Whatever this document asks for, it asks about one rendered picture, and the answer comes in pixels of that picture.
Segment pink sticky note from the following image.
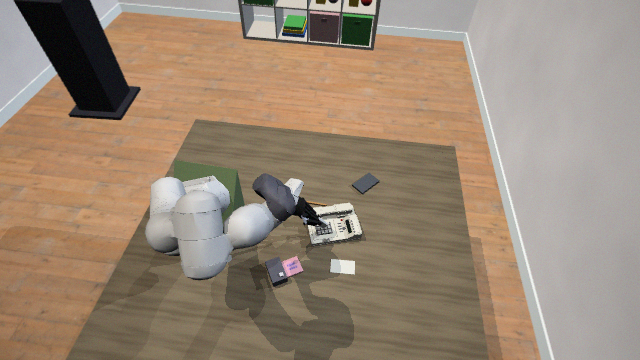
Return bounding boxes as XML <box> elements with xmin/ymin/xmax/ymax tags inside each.
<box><xmin>282</xmin><ymin>256</ymin><xmax>303</xmax><ymax>277</ymax></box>

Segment white desk phone body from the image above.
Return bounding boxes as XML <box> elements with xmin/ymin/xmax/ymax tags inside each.
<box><xmin>307</xmin><ymin>205</ymin><xmax>362</xmax><ymax>246</ymax></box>

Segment white sheet of paper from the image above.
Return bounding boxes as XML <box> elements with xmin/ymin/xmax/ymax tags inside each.
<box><xmin>330</xmin><ymin>259</ymin><xmax>355</xmax><ymax>275</ymax></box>

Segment white telephone handset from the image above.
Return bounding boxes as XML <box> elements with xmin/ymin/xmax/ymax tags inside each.
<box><xmin>313</xmin><ymin>203</ymin><xmax>352</xmax><ymax>218</ymax></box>

